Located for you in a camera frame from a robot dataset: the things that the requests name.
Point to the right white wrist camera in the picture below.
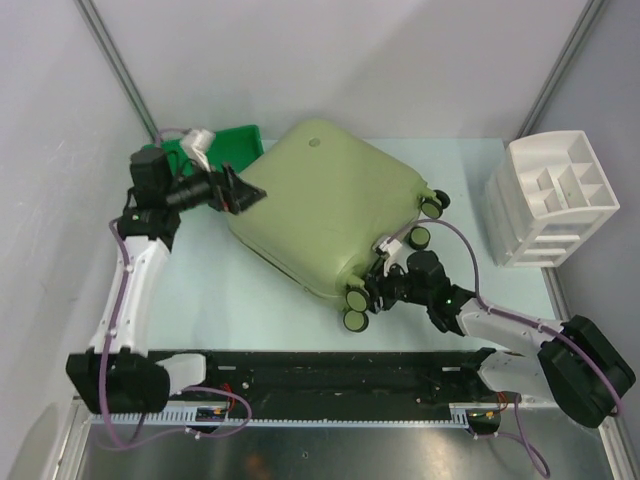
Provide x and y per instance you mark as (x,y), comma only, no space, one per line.
(388,248)

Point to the white plastic drawer organizer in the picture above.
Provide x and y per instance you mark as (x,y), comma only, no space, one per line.
(547,198)

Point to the right aluminium frame post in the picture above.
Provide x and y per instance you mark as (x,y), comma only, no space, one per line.
(569,54)

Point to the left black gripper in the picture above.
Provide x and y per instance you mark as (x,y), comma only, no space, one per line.
(230,192)

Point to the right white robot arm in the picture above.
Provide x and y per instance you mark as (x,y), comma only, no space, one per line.
(571,363)

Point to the left aluminium frame post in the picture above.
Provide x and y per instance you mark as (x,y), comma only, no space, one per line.
(103,38)

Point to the aluminium frame post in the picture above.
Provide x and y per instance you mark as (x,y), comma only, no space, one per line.
(569,54)
(103,38)

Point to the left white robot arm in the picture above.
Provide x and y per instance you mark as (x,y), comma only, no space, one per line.
(115,374)

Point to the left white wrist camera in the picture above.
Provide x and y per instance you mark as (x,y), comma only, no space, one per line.
(195,144)

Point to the olive green hard-shell suitcase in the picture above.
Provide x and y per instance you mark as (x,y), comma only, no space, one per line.
(330,197)

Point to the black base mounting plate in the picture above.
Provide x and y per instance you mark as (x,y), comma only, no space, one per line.
(343,386)

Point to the green plastic tray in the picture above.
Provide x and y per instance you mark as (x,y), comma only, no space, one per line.
(238,146)

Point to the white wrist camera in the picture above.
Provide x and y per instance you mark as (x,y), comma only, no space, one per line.
(195,144)
(388,248)

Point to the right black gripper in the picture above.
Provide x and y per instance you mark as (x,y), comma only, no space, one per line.
(377,286)

